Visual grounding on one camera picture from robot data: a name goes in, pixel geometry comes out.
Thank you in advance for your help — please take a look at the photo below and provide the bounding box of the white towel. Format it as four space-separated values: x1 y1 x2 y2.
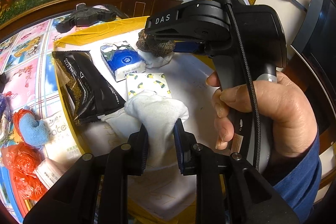
100 91 189 170

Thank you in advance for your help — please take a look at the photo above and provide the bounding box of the black star-shaped device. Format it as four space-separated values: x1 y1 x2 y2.
56 3 118 33

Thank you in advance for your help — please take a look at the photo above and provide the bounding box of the yellow taped foam box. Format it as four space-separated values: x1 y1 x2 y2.
52 16 229 224

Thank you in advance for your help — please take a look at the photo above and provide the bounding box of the colourful printed tablecloth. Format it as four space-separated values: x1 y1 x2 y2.
0 15 79 224

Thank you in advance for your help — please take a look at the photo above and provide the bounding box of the white Face tissue pack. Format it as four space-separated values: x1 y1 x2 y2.
43 111 81 165

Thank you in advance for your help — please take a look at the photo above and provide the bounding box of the lemon print tissue pack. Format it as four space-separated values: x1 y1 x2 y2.
126 73 172 99

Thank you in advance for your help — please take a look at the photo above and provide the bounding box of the person's right hand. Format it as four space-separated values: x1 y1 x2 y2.
206 72 318 161

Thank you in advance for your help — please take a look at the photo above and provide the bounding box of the blue white Vinda bag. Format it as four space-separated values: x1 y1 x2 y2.
0 94 11 144

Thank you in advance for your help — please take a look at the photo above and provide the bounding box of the brown knitted hat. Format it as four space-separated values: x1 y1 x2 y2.
136 29 176 57

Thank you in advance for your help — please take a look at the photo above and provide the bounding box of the light blue knitted cloth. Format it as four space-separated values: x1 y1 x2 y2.
18 106 49 148

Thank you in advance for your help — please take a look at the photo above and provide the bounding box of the blue sleeve forearm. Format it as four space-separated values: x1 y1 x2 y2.
273 137 322 223

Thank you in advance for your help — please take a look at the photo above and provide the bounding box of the orange red plastic bag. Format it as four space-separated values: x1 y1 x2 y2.
1 111 47 201

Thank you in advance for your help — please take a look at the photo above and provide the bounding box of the black snack bag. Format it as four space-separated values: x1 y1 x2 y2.
52 51 125 125

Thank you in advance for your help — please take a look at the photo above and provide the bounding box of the blue tissue pack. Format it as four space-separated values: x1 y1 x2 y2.
100 41 146 82

